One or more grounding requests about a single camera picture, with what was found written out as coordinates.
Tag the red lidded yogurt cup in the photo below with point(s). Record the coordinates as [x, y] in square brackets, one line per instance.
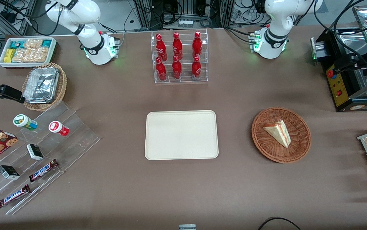
[56, 127]

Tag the clear acrylic bottle rack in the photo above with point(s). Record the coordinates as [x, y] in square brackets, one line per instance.
[185, 68]

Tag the green lidded yogurt cup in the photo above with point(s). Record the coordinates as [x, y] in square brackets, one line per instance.
[22, 120]

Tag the large clear cracker bag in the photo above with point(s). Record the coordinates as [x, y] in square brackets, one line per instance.
[30, 55]

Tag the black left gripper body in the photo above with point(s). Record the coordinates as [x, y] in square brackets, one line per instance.
[355, 62]

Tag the teal snack packet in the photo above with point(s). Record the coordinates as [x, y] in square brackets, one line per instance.
[47, 42]
[17, 44]

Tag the red cola bottle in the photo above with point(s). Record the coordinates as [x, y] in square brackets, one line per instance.
[161, 71]
[177, 69]
[177, 47]
[161, 48]
[196, 69]
[197, 46]

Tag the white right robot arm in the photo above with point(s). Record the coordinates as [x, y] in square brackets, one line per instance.
[92, 48]

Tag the white plastic snack bin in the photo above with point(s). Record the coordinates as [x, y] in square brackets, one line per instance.
[3, 64]

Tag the small clear cracker bag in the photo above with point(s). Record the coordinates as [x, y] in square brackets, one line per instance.
[33, 43]

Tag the triangular sandwich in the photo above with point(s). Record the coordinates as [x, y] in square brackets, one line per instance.
[279, 132]

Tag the black machine yellow panel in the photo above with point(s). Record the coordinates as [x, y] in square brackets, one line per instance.
[341, 86]

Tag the clear acrylic stepped stand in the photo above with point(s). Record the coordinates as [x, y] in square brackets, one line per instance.
[71, 140]

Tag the small black box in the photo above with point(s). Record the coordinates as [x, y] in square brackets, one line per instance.
[35, 152]
[8, 172]

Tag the light tan wicker basket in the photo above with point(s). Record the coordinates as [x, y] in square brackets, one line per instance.
[62, 86]

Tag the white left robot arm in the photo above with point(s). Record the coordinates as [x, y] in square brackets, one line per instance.
[274, 43]

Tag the rectangular steel tray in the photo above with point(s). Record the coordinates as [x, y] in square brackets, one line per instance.
[351, 40]

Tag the yellow snack packet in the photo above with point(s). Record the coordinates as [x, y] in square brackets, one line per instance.
[9, 56]

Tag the brown round wicker basket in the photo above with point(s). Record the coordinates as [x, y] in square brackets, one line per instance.
[266, 148]

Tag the stacked aluminium foil containers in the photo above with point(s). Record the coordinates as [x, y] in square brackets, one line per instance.
[41, 84]

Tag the grey power strip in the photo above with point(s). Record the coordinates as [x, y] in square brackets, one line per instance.
[185, 23]

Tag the small grey object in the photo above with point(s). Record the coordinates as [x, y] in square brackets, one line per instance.
[187, 227]

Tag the cream plastic tray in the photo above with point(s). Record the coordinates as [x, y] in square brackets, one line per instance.
[180, 135]

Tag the Snickers chocolate bar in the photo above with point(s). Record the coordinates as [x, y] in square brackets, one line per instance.
[42, 171]
[13, 196]

